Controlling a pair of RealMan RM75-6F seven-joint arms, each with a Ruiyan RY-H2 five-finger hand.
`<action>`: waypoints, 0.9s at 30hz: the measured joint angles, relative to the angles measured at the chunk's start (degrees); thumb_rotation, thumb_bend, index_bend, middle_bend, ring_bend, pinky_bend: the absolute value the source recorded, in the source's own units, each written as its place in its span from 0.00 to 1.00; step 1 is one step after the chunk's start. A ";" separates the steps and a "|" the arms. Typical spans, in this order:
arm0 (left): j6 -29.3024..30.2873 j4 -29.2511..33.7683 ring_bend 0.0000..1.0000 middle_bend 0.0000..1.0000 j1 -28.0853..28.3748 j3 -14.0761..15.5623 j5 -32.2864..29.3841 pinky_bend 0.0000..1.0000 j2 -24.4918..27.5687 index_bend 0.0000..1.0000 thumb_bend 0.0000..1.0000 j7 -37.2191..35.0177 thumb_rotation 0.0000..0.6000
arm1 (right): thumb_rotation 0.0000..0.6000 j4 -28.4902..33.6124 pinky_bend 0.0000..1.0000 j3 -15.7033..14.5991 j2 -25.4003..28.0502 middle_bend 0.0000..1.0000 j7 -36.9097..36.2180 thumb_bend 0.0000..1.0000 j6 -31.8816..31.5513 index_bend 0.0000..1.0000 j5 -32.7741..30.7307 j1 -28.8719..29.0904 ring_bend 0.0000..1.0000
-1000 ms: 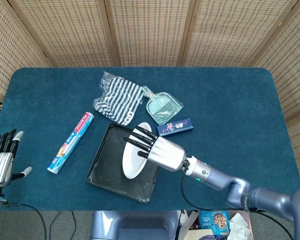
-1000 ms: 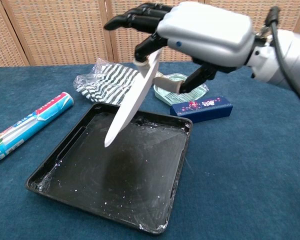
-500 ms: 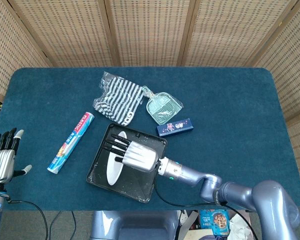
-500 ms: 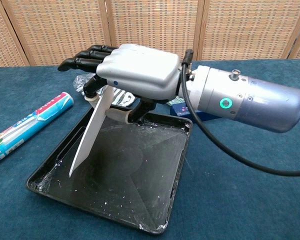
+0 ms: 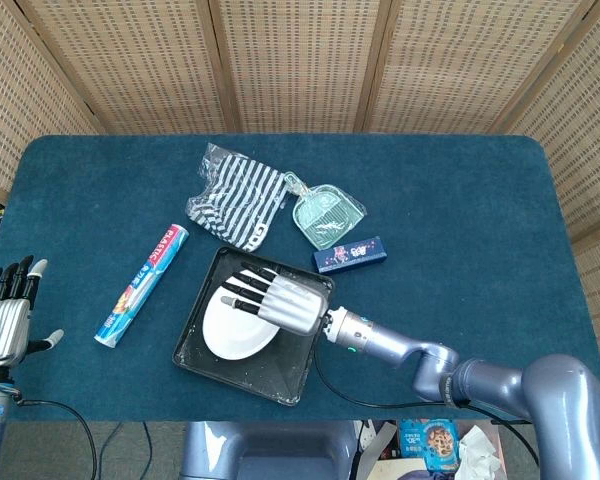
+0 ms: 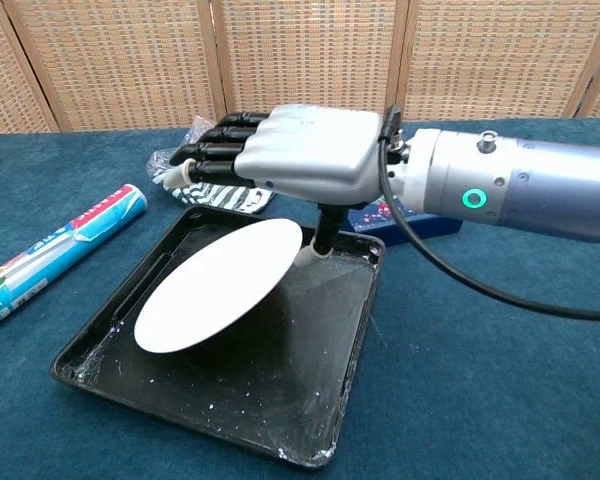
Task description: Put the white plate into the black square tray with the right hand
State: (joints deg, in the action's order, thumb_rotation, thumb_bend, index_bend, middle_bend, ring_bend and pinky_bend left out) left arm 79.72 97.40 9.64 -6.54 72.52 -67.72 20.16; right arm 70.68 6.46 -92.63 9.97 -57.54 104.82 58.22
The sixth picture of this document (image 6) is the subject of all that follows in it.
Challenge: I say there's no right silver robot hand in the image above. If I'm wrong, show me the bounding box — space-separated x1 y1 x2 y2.
163 103 384 267

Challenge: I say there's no white round plate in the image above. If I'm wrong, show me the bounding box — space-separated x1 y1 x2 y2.
133 217 303 355

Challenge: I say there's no black square plastic tray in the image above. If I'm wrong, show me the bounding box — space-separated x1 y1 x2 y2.
52 203 387 470

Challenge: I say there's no striped cloth in plastic bag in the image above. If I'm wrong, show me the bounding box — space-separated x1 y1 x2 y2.
147 113 277 215

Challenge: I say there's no dark blue floral box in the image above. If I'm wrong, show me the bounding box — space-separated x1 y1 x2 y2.
342 195 465 247

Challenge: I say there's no woven rattan folding screen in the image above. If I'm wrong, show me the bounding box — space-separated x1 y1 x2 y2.
0 0 600 134

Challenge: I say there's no blue plastic wrap box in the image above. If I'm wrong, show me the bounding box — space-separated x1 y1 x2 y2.
0 183 149 339

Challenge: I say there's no black robot hand cable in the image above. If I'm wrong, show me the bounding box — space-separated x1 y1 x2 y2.
378 105 600 322

